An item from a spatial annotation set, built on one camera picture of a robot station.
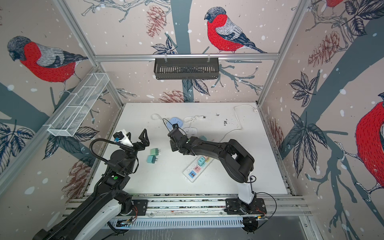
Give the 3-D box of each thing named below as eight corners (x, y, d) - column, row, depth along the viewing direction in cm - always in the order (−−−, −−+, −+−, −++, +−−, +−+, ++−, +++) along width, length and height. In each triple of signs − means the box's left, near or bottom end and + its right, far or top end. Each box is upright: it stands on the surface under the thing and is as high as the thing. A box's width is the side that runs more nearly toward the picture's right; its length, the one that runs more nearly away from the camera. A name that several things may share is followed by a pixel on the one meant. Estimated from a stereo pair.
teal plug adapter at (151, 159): (147, 163, 91) (146, 161, 89) (148, 156, 94) (147, 155, 92) (156, 163, 91) (156, 161, 89) (158, 156, 94) (157, 155, 92)
